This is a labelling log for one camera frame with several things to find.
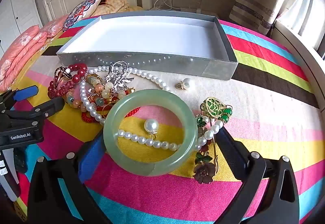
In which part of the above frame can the white pearl necklace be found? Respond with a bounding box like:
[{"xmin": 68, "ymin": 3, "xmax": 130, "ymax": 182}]
[{"xmin": 79, "ymin": 65, "xmax": 224, "ymax": 152}]

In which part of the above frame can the pearl pendant with gold cap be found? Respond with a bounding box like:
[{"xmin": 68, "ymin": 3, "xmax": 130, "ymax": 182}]
[
  {"xmin": 144, "ymin": 119, "xmax": 160, "ymax": 138},
  {"xmin": 176, "ymin": 78, "xmax": 195, "ymax": 91}
]

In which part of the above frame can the enamel flower brooch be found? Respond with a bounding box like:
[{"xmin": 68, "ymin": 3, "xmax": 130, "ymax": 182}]
[{"xmin": 192, "ymin": 115, "xmax": 221, "ymax": 184}]

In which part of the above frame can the beige yellow blanket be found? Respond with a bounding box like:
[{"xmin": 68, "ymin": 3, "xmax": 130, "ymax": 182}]
[{"xmin": 93, "ymin": 0, "xmax": 143, "ymax": 17}]

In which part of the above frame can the red knotted cord with charms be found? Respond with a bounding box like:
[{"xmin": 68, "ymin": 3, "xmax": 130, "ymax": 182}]
[{"xmin": 81, "ymin": 97, "xmax": 143, "ymax": 124}]

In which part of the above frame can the grey cardboard box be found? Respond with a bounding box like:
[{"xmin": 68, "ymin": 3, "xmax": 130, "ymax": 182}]
[{"xmin": 56, "ymin": 10, "xmax": 238, "ymax": 80}]

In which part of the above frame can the round patterned cushion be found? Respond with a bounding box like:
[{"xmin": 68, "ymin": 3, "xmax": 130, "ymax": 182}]
[{"xmin": 62, "ymin": 0, "xmax": 102, "ymax": 32}]

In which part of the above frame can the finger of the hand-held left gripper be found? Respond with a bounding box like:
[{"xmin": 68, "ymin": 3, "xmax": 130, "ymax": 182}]
[
  {"xmin": 0, "ymin": 85, "xmax": 39, "ymax": 109},
  {"xmin": 5, "ymin": 97, "xmax": 65, "ymax": 125}
]

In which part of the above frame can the silver rhinestone brooch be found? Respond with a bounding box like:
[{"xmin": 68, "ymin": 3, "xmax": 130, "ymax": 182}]
[{"xmin": 104, "ymin": 61, "xmax": 135, "ymax": 92}]

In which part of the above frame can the pale green jade bangle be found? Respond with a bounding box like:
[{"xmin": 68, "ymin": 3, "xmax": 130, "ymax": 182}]
[{"xmin": 103, "ymin": 89, "xmax": 198, "ymax": 177}]

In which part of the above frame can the multicolour stone bead bracelet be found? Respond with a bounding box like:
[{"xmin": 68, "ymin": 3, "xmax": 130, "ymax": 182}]
[{"xmin": 65, "ymin": 74, "xmax": 120, "ymax": 110}]

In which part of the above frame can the white cable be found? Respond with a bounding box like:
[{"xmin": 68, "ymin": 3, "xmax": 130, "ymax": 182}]
[{"xmin": 152, "ymin": 0, "xmax": 176, "ymax": 11}]

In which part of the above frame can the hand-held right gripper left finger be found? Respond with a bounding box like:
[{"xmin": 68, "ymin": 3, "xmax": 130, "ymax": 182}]
[{"xmin": 27, "ymin": 134, "xmax": 112, "ymax": 224}]

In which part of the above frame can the green and gold pendant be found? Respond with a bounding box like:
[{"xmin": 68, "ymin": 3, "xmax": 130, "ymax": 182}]
[{"xmin": 200, "ymin": 97, "xmax": 233, "ymax": 123}]

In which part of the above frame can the striped colourful cloth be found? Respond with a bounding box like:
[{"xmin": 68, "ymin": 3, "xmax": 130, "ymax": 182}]
[{"xmin": 0, "ymin": 12, "xmax": 325, "ymax": 224}]

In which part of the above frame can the dark red bead bracelet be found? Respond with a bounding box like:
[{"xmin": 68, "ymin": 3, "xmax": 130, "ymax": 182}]
[{"xmin": 48, "ymin": 63, "xmax": 88, "ymax": 99}]

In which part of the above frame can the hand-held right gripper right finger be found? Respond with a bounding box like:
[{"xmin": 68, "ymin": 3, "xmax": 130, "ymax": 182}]
[{"xmin": 217, "ymin": 126, "xmax": 300, "ymax": 224}]

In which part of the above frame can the gold ring bangle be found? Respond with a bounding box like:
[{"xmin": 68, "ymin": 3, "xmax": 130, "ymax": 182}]
[{"xmin": 53, "ymin": 66, "xmax": 73, "ymax": 85}]

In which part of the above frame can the pink floral quilt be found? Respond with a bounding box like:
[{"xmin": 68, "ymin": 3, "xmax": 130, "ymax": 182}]
[{"xmin": 0, "ymin": 14, "xmax": 69, "ymax": 92}]

